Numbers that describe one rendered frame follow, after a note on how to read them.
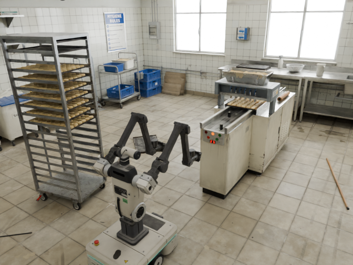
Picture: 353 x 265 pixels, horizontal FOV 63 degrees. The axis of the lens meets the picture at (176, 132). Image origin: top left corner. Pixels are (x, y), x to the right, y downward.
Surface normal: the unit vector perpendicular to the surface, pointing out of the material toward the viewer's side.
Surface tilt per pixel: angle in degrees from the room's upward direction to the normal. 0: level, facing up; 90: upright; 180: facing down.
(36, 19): 90
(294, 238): 0
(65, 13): 90
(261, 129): 90
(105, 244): 0
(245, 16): 90
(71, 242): 0
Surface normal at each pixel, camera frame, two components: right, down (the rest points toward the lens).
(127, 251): -0.01, -0.92
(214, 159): -0.56, 0.32
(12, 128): 0.80, 0.21
